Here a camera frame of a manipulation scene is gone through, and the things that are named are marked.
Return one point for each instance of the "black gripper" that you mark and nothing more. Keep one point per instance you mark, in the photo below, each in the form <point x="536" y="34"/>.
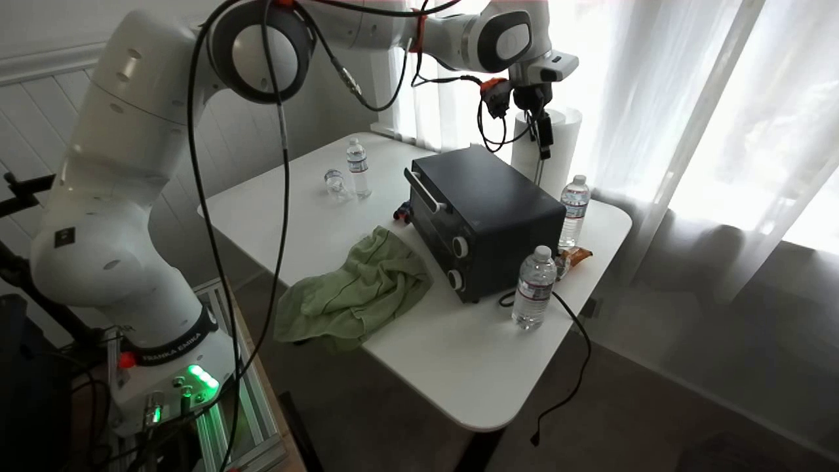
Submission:
<point x="531" y="98"/>

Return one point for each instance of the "metal robot base stand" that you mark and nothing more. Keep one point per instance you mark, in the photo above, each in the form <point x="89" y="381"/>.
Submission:
<point x="249" y="421"/>

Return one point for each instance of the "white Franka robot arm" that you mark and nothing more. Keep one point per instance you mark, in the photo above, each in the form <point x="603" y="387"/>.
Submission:
<point x="113" y="131"/>

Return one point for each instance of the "green cloth towel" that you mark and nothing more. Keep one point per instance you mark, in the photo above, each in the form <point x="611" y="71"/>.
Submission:
<point x="357" y="288"/>

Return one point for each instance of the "clear plastic water bottle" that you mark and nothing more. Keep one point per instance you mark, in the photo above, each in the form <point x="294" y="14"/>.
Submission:
<point x="532" y="292"/>
<point x="357" y="173"/>
<point x="576" y="206"/>

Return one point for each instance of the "black toaster oven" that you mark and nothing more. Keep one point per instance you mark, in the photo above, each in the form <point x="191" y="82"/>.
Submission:
<point x="480" y="200"/>

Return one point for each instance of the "small orange object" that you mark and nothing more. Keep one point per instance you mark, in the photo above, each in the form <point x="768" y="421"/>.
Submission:
<point x="577" y="254"/>

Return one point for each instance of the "white sheer curtain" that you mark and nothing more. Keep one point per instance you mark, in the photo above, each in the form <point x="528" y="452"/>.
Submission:
<point x="682" y="88"/>

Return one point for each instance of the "small toy with black wheels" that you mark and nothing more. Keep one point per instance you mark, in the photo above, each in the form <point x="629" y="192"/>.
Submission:
<point x="403" y="213"/>

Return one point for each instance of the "small clear glass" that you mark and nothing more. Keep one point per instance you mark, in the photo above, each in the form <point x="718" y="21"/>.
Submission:
<point x="334" y="185"/>

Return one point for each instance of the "black table leg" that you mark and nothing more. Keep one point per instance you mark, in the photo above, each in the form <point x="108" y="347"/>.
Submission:
<point x="294" y="426"/>
<point x="477" y="452"/>

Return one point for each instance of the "black equipment box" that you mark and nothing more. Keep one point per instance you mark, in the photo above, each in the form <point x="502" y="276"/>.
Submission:
<point x="34" y="410"/>

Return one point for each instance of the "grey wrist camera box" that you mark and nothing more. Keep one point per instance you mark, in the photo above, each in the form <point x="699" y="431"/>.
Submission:
<point x="555" y="65"/>

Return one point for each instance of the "black camera on stand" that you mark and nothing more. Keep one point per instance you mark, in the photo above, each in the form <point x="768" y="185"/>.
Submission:
<point x="21" y="187"/>

